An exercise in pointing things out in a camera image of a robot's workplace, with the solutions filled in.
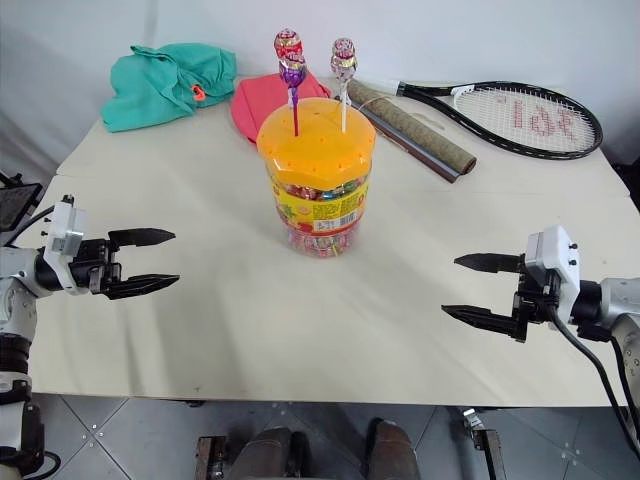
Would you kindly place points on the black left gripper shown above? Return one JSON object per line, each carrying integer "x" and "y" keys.
{"x": 95, "y": 267}

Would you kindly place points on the silver wrapped lollipop white stick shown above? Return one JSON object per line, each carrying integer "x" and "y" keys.
{"x": 343, "y": 57}

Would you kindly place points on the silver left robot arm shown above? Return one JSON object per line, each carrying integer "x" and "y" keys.
{"x": 15, "y": 300}

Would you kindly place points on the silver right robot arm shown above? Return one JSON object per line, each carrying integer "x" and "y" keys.
{"x": 617, "y": 300}

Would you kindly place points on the rolled brown mat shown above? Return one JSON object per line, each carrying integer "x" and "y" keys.
{"x": 415, "y": 127}

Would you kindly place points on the green cloth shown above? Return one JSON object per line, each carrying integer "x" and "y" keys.
{"x": 160, "y": 85}

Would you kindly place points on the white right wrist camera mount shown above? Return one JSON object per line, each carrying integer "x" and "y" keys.
{"x": 557, "y": 255}

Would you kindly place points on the black tennis racket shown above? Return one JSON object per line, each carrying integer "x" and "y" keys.
{"x": 540, "y": 117}

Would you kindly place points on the lollipop jar with orange lid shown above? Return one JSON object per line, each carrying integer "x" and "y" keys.
{"x": 315, "y": 160}

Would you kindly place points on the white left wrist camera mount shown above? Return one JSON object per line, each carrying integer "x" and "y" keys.
{"x": 65, "y": 230}

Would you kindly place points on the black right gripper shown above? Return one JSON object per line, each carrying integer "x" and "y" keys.
{"x": 535, "y": 300}

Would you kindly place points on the red wrapped lollipop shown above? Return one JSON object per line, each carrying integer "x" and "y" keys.
{"x": 287, "y": 45}

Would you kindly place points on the red cloth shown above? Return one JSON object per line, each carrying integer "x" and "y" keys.
{"x": 255, "y": 102}

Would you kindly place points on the dark rounded shape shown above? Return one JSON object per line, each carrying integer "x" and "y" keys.
{"x": 392, "y": 450}

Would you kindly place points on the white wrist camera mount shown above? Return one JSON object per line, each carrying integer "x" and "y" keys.
{"x": 65, "y": 230}
{"x": 557, "y": 255}

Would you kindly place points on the purple wrapped lollipop pink stick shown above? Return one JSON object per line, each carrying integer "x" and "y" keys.
{"x": 294, "y": 74}

